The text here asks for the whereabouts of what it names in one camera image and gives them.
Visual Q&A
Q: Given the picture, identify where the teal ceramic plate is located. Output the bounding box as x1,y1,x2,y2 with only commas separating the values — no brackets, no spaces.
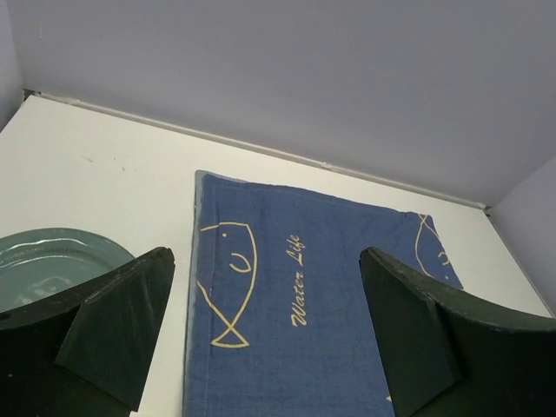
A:
1,228,135,313

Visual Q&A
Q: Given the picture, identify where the blue fish-print placemat cloth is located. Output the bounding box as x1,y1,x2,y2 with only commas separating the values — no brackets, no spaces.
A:
183,171,460,416

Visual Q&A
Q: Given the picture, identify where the aluminium table edge rail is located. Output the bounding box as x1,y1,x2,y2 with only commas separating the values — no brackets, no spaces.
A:
22,88,492,216

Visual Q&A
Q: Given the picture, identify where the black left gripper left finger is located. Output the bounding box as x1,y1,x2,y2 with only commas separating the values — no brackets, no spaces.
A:
1,247,175,416

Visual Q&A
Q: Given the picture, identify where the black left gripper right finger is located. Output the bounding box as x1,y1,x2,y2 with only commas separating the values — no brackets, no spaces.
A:
360,248,555,416

